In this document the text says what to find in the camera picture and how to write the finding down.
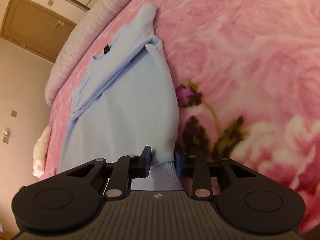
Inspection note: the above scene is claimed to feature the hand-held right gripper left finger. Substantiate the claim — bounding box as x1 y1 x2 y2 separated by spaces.
65 145 152 201

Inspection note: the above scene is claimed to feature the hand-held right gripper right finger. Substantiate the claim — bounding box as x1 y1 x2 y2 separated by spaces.
174 147 253 201

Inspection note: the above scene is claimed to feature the light blue sweater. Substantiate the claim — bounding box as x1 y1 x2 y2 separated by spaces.
59 3 183 192

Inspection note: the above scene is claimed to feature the white fluffy cloth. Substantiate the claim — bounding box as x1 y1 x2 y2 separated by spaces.
32 126 52 178

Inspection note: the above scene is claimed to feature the pink floral blanket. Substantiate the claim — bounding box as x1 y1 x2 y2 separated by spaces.
44 0 320 236

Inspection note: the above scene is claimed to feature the pale grey duvet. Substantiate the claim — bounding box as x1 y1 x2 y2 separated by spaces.
45 0 153 107

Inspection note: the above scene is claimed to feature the brown wooden door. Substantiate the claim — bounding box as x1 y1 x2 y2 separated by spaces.
0 0 77 63

